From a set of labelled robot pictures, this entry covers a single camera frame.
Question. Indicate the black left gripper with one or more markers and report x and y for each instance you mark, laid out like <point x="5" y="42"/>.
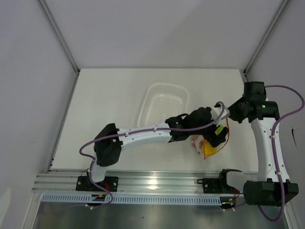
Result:
<point x="214" y="139"/>

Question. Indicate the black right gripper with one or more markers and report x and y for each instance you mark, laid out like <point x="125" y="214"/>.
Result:
<point x="233" y="114"/>

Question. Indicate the yellow bell pepper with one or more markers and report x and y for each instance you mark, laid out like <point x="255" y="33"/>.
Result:
<point x="208" y="150"/>

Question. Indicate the clear orange zip bag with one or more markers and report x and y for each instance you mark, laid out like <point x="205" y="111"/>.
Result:
<point x="215" y="142"/>

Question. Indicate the red grape bunch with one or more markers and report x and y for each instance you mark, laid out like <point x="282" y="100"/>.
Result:
<point x="197" y="142"/>

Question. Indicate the green apple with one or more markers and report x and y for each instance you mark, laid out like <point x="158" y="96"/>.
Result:
<point x="219" y="130"/>

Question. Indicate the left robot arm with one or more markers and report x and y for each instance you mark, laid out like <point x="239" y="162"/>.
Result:
<point x="111" y="141"/>

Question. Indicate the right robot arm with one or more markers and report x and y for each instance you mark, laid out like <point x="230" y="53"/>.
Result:
<point x="273" y="186"/>

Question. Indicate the white perforated plastic basket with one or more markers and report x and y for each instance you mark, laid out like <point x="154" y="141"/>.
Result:
<point x="162" y="101"/>

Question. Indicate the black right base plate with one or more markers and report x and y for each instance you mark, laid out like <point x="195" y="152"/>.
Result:
<point x="218" y="185"/>

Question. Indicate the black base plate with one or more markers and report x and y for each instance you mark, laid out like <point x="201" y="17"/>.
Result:
<point x="218" y="185"/>
<point x="84" y="184"/>

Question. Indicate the right aluminium frame post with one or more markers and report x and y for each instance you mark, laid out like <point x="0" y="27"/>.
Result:
<point x="279" y="13"/>

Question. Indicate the aluminium frame post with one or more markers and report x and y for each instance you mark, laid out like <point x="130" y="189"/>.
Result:
<point x="58" y="34"/>
<point x="279" y="13"/>

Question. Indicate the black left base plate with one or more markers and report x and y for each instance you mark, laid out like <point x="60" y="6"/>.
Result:
<point x="84" y="184"/>

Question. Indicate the aluminium mounting rail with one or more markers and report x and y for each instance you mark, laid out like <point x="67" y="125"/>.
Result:
<point x="130" y="182"/>

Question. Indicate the white slotted cable duct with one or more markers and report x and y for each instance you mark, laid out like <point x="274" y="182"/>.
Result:
<point x="132" y="199"/>

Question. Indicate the left aluminium frame post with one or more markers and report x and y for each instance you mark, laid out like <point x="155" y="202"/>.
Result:
<point x="58" y="34"/>

